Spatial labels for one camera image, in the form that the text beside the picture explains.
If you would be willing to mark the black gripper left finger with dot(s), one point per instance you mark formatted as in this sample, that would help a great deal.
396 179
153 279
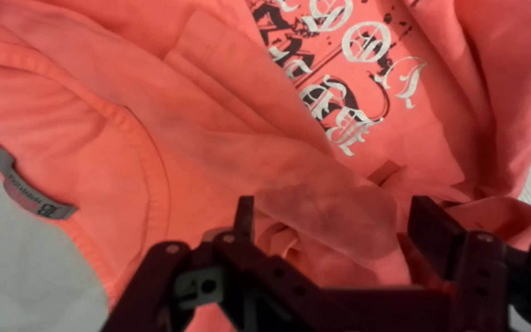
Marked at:
215 282

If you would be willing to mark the orange printed sweatshirt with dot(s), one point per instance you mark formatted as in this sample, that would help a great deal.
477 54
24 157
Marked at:
155 92

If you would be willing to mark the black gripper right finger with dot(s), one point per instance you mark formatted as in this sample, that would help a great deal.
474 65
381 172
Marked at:
498 282

